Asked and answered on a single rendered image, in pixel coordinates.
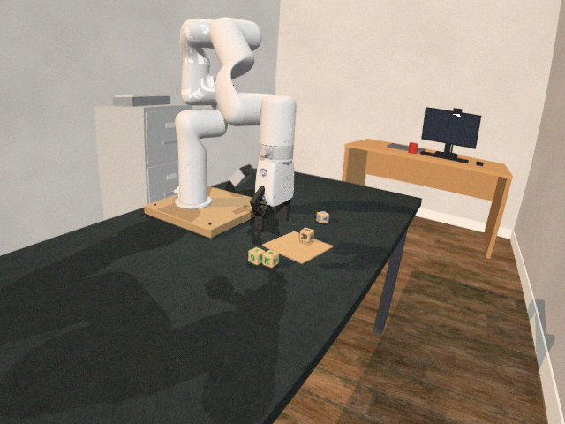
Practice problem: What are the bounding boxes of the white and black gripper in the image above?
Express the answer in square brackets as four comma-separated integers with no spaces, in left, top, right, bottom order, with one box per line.
[250,156,294,234]

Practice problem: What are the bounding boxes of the tan square mat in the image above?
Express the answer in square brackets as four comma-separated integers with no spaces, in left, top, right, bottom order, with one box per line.
[262,231,333,264]

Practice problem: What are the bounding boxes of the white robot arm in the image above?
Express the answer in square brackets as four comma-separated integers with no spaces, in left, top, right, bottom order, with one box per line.
[174,18,297,209]

